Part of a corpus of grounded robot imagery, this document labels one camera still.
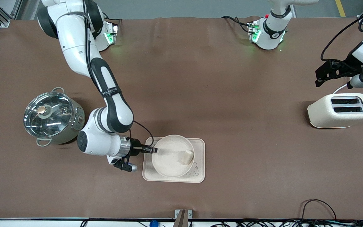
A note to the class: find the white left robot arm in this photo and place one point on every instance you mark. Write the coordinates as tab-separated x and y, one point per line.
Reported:
273	30

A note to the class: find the small blue round cap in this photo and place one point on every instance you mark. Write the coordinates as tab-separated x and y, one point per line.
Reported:
153	223

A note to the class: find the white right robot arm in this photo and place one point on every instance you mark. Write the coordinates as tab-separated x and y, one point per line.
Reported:
106	85

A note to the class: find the glass pot lid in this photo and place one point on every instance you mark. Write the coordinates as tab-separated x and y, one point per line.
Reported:
54	121

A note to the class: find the small white steamed bun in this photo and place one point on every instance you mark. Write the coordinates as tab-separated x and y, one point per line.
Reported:
187	157

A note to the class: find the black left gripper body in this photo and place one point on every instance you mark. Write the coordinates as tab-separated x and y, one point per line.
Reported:
345	68

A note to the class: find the cream two-slot toaster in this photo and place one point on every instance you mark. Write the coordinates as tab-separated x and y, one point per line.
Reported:
326	115

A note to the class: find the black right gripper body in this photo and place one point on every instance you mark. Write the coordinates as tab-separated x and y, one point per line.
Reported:
135	147

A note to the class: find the brown table mat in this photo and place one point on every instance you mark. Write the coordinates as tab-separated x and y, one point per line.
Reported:
232	78

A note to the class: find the grey metal camera bracket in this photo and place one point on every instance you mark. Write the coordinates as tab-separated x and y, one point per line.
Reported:
183	217

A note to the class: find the round cream plate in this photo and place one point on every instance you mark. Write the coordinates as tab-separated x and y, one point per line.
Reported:
169	157

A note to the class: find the cream rabbit print tray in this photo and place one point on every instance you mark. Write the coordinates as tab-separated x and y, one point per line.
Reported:
200	148

